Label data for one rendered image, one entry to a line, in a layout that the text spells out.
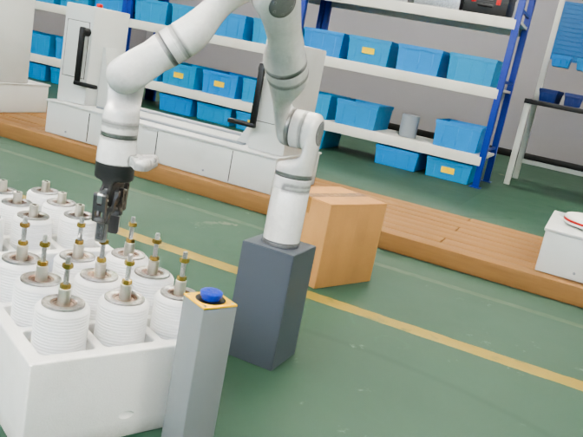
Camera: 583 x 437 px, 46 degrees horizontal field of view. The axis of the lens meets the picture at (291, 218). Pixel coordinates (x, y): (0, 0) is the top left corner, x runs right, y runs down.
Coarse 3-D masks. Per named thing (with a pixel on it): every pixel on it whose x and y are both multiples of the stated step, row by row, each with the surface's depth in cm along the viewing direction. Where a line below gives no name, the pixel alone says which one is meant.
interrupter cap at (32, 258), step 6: (6, 252) 141; (12, 252) 142; (30, 252) 144; (6, 258) 138; (12, 258) 139; (30, 258) 141; (36, 258) 141; (18, 264) 137; (24, 264) 137; (30, 264) 138
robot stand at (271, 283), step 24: (240, 264) 168; (264, 264) 165; (288, 264) 162; (240, 288) 168; (264, 288) 166; (288, 288) 163; (240, 312) 169; (264, 312) 167; (288, 312) 168; (240, 336) 170; (264, 336) 168; (288, 336) 173; (264, 360) 168
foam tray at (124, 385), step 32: (0, 320) 128; (0, 352) 126; (32, 352) 118; (96, 352) 122; (128, 352) 125; (160, 352) 130; (0, 384) 126; (32, 384) 115; (64, 384) 119; (96, 384) 123; (128, 384) 127; (160, 384) 132; (0, 416) 126; (32, 416) 117; (64, 416) 121; (96, 416) 125; (128, 416) 130; (160, 416) 134
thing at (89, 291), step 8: (80, 280) 136; (120, 280) 139; (80, 288) 135; (88, 288) 135; (96, 288) 135; (104, 288) 135; (112, 288) 136; (80, 296) 136; (88, 296) 135; (96, 296) 135; (88, 304) 135; (96, 304) 136
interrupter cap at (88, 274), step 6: (84, 270) 140; (90, 270) 141; (108, 270) 142; (84, 276) 136; (90, 276) 138; (108, 276) 140; (114, 276) 140; (96, 282) 135; (102, 282) 136; (108, 282) 137
